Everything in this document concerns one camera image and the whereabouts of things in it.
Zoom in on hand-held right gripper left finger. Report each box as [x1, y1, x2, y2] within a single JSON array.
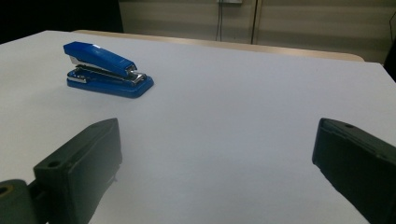
[[33, 118, 123, 224]]

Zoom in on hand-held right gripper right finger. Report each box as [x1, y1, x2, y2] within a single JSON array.
[[311, 117, 396, 224]]

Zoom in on black curtain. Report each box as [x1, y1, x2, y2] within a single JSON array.
[[0, 0, 124, 45], [383, 36, 396, 82]]

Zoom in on white table cover sheet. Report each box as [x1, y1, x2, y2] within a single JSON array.
[[0, 29, 396, 224]]

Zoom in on black hanging cables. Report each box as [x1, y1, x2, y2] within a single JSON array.
[[216, 2, 226, 42]]

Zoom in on blue stapler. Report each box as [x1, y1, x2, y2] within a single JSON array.
[[63, 40, 155, 100]]

